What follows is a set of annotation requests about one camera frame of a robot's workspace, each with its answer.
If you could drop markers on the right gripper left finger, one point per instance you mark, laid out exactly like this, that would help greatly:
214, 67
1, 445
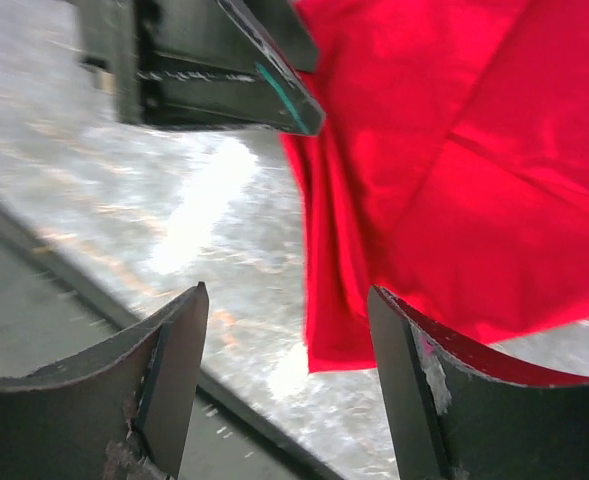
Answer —
117, 410

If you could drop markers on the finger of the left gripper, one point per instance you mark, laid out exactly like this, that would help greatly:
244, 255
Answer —
220, 69
285, 26

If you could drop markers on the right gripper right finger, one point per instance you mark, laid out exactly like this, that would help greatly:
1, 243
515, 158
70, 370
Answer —
458, 409

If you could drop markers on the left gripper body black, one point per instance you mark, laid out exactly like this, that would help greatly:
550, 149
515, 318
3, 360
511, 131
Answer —
118, 45

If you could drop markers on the red cloth napkin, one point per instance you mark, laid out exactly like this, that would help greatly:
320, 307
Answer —
452, 168

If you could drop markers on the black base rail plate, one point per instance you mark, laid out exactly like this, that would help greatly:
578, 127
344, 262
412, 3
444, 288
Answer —
50, 311

